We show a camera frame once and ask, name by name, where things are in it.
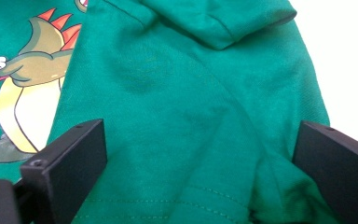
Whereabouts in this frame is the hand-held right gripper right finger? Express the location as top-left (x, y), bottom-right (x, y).
top-left (292, 120), bottom-right (358, 224)

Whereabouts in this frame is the green dinosaur print t-shirt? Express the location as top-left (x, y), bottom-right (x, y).
top-left (0, 0), bottom-right (339, 224)

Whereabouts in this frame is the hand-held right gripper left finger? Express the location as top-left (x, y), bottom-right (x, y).
top-left (20, 119), bottom-right (108, 224)

